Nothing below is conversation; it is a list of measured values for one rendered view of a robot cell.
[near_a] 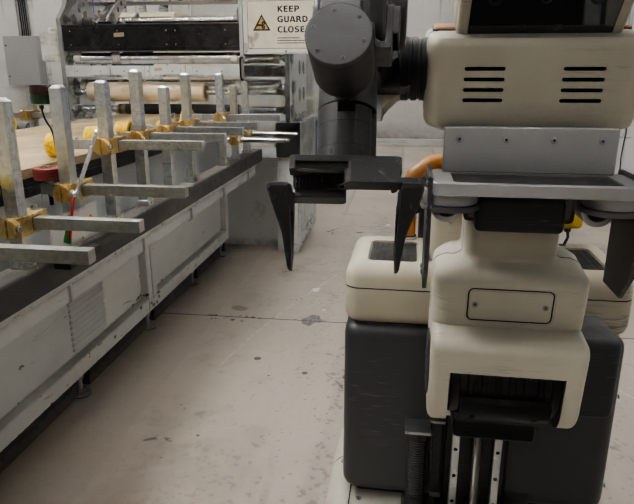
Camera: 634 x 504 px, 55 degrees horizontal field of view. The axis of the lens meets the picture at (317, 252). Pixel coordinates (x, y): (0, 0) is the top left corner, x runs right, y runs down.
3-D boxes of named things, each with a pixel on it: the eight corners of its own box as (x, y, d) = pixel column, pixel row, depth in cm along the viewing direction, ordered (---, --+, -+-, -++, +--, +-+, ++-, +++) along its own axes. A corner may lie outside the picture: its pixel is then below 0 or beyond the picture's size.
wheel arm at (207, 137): (227, 141, 218) (226, 131, 217) (224, 142, 215) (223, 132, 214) (96, 139, 225) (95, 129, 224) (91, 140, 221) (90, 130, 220)
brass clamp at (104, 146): (129, 150, 201) (128, 135, 200) (110, 155, 189) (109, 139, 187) (111, 150, 202) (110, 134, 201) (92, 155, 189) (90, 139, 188)
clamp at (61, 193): (94, 194, 181) (92, 177, 179) (70, 203, 168) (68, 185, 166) (76, 194, 181) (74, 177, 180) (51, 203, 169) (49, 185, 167)
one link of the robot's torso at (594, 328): (437, 398, 119) (444, 279, 112) (588, 410, 115) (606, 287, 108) (443, 486, 94) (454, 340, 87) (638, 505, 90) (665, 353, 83)
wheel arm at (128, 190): (189, 199, 173) (188, 184, 172) (185, 201, 170) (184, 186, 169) (47, 194, 179) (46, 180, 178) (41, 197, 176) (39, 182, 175)
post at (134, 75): (152, 204, 225) (141, 69, 211) (148, 206, 221) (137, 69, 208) (143, 204, 225) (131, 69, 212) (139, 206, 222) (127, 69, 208)
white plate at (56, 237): (100, 232, 185) (97, 200, 182) (53, 257, 160) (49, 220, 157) (99, 232, 185) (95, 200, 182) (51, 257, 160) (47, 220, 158)
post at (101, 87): (123, 229, 202) (108, 79, 188) (118, 232, 199) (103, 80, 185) (113, 229, 202) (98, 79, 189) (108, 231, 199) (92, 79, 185)
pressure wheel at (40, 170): (71, 202, 181) (67, 163, 178) (57, 208, 174) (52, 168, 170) (47, 201, 182) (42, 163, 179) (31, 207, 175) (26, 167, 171)
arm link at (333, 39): (401, 18, 62) (317, 18, 64) (401, -65, 51) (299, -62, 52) (394, 126, 60) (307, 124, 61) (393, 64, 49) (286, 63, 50)
